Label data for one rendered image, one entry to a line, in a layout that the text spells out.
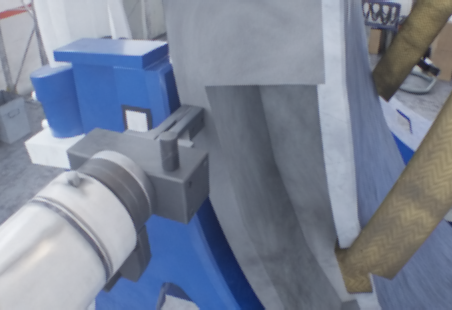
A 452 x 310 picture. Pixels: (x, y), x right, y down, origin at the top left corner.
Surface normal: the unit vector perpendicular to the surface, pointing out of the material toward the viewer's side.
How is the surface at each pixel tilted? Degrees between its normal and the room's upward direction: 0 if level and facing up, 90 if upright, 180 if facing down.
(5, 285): 36
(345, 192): 90
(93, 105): 90
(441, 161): 82
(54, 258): 42
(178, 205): 90
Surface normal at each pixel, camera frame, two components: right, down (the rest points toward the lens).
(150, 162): 0.00, -0.84
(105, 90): -0.36, 0.50
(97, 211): 0.66, -0.46
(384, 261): -0.11, 0.44
